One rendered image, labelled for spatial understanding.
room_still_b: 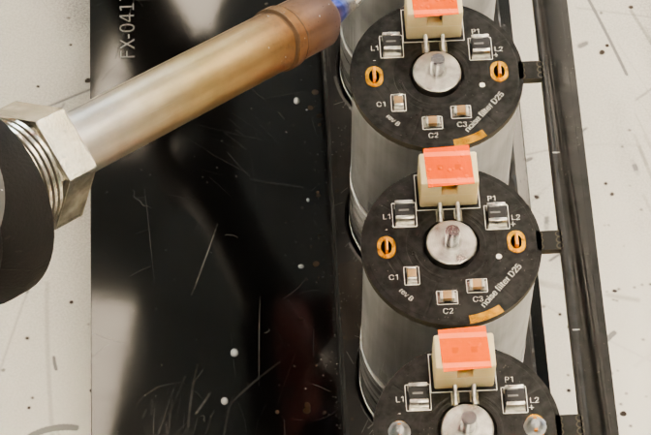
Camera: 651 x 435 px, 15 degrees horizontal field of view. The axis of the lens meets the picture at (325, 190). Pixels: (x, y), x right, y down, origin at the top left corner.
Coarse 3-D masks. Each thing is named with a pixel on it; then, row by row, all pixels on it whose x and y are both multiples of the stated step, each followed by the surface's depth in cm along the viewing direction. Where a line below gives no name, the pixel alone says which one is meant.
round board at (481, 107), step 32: (384, 32) 36; (480, 32) 36; (352, 64) 36; (384, 64) 36; (480, 64) 36; (512, 64) 36; (384, 96) 35; (416, 96) 35; (448, 96) 35; (480, 96) 35; (512, 96) 35; (384, 128) 35; (416, 128) 35; (448, 128) 35; (480, 128) 35
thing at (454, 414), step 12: (456, 408) 33; (468, 408) 33; (480, 408) 33; (444, 420) 33; (456, 420) 33; (480, 420) 33; (492, 420) 33; (444, 432) 33; (456, 432) 33; (480, 432) 33; (492, 432) 33
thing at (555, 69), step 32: (544, 0) 36; (544, 32) 36; (544, 64) 36; (544, 96) 35; (576, 96) 35; (576, 128) 35; (576, 160) 35; (576, 192) 35; (576, 224) 34; (576, 256) 34; (576, 288) 34; (576, 320) 34; (576, 352) 33; (608, 352) 33; (576, 384) 33; (608, 384) 33; (576, 416) 33; (608, 416) 33
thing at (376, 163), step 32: (416, 64) 36; (448, 64) 36; (352, 96) 36; (352, 128) 37; (512, 128) 36; (352, 160) 37; (384, 160) 36; (416, 160) 35; (480, 160) 36; (352, 192) 38; (352, 224) 39
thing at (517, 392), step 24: (504, 360) 33; (408, 384) 33; (432, 384) 33; (504, 384) 33; (528, 384) 33; (384, 408) 33; (408, 408) 33; (432, 408) 33; (504, 408) 33; (528, 408) 33; (552, 408) 33; (384, 432) 33; (432, 432) 33; (504, 432) 33; (552, 432) 33
